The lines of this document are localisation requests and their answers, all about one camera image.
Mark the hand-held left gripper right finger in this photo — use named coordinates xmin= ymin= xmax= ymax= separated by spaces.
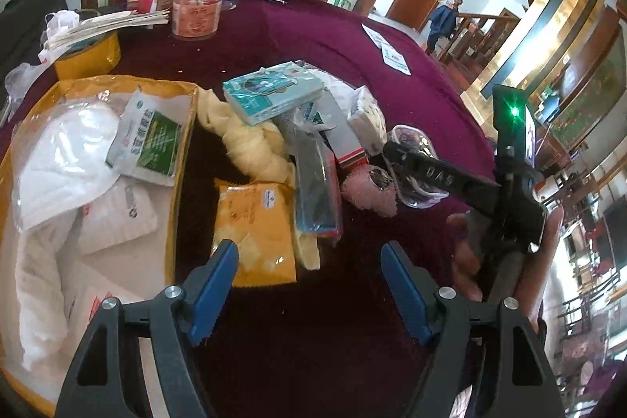
xmin=381 ymin=241 xmax=566 ymax=418

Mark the white red print packet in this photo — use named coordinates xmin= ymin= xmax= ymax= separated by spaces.
xmin=66 ymin=281 xmax=162 ymax=350

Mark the maroon tablecloth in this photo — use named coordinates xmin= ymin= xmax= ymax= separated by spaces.
xmin=0 ymin=0 xmax=495 ymax=418

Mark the yellow printed packet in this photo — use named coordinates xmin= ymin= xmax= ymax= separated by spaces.
xmin=212 ymin=178 xmax=299 ymax=289

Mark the framed landscape painting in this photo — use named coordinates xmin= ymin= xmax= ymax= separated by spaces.
xmin=553 ymin=51 xmax=627 ymax=145

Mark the plain white packet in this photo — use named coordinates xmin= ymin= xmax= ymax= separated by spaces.
xmin=78 ymin=180 xmax=160 ymax=257

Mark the teal tissue pack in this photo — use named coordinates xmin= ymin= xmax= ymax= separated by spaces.
xmin=223 ymin=63 xmax=326 ymax=126

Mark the clear plastic bag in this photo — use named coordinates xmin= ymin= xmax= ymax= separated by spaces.
xmin=2 ymin=63 xmax=47 ymax=125

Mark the orange print clear cup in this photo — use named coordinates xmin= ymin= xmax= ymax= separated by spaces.
xmin=170 ymin=0 xmax=223 ymax=39

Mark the red silver box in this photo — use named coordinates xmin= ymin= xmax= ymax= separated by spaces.
xmin=304 ymin=97 xmax=369 ymax=166

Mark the black bag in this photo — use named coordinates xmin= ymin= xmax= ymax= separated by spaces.
xmin=0 ymin=0 xmax=67 ymax=71

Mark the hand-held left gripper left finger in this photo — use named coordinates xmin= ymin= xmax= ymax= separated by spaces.
xmin=54 ymin=239 xmax=241 ymax=418

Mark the white face mask packet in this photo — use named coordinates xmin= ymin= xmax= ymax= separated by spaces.
xmin=10 ymin=100 xmax=123 ymax=233

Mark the person's right hand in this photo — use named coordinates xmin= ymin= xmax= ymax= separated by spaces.
xmin=447 ymin=208 xmax=565 ymax=335

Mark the pink fluffy item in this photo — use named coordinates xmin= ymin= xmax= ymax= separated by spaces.
xmin=342 ymin=166 xmax=397 ymax=219

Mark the white plastic bag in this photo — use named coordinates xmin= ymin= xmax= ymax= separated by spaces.
xmin=42 ymin=9 xmax=82 ymax=66

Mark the patterned tissue pack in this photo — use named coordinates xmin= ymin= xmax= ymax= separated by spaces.
xmin=347 ymin=85 xmax=388 ymax=154

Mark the wooden stair railing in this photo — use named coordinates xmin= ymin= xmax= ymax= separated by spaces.
xmin=438 ymin=9 xmax=520 ymax=78

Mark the yellow cardboard box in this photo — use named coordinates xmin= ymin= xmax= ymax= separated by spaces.
xmin=0 ymin=74 xmax=199 ymax=416

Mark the stack of papers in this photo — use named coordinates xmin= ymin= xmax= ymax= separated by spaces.
xmin=44 ymin=9 xmax=171 ymax=49

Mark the white towel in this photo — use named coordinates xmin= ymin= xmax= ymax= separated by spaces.
xmin=14 ymin=212 xmax=86 ymax=372

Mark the yellow cloth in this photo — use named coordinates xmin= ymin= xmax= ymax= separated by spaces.
xmin=196 ymin=85 xmax=321 ymax=272

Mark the long clear plastic packet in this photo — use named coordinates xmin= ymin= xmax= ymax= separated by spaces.
xmin=281 ymin=114 xmax=344 ymax=242

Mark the white paper card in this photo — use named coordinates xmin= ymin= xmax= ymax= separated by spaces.
xmin=362 ymin=24 xmax=389 ymax=47
xmin=379 ymin=43 xmax=411 ymax=76

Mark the clear pink pouch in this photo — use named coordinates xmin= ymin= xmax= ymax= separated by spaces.
xmin=387 ymin=124 xmax=442 ymax=208

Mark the green white packet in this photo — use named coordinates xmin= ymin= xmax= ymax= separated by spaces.
xmin=105 ymin=87 xmax=183 ymax=188

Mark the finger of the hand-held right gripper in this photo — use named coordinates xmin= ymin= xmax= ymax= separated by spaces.
xmin=382 ymin=141 xmax=501 ymax=206

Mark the yellow tape roll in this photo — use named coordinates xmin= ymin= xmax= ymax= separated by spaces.
xmin=53 ymin=31 xmax=121 ymax=80

